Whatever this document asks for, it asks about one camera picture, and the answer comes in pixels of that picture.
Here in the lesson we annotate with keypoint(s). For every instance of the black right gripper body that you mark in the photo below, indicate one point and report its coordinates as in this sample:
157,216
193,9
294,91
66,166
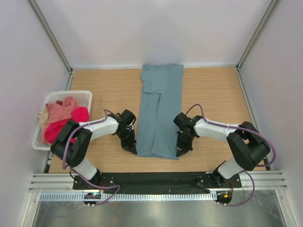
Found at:
184,142

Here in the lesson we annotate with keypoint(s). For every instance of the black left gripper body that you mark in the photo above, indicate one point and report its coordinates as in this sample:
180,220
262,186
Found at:
127,137

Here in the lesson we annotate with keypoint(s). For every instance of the blue-grey t shirt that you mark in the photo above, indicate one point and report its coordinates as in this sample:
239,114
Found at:
161,102

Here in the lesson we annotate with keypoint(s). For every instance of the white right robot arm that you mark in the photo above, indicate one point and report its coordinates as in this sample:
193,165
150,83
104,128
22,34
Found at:
247,146

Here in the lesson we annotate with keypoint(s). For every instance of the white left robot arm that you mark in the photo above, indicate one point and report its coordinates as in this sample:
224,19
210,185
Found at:
72,143

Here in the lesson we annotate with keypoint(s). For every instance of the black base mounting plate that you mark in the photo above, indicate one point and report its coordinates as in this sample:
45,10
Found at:
189,179

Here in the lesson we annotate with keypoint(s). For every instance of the red t shirt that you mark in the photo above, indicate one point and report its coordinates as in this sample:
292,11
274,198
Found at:
51,131

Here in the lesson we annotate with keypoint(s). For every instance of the white plastic laundry basket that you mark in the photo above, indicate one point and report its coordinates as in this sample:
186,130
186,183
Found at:
83,97

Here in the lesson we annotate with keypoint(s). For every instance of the salmon pink t shirt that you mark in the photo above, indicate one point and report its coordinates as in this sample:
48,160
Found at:
61,112

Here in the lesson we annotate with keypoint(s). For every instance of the cream t shirt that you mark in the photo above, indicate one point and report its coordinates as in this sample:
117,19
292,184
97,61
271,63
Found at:
43,118

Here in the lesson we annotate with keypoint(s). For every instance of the right black camera box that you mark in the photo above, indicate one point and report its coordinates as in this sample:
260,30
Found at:
183,122

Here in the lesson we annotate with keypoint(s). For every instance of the black camera box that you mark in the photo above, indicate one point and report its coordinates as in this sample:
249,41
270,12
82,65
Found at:
183,122
126,117

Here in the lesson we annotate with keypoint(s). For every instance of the left black camera box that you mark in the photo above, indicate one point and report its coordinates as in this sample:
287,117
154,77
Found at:
126,117

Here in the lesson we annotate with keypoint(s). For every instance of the white slotted cable duct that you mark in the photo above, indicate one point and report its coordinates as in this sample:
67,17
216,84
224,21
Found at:
93,196

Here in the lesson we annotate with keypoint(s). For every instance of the left aluminium frame post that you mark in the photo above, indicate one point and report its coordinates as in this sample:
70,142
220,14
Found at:
42,20

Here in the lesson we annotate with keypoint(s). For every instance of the aluminium frame post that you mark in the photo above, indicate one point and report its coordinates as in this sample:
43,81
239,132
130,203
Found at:
273,4
42,20

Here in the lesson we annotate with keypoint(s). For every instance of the right aluminium frame post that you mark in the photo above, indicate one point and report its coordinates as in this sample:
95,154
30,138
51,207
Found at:
273,4

